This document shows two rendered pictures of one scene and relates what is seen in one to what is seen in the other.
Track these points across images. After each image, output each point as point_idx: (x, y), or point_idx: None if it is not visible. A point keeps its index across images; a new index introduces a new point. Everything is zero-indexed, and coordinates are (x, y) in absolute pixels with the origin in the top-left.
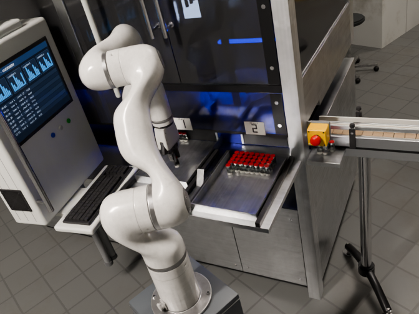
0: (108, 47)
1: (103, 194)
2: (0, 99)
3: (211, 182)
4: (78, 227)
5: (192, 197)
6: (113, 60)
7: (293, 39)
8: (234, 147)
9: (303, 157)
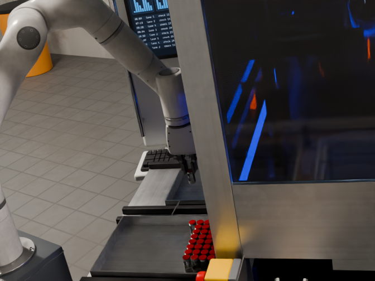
0: (42, 4)
1: (185, 158)
2: (136, 9)
3: (174, 223)
4: (140, 165)
5: None
6: (9, 18)
7: (193, 115)
8: None
9: None
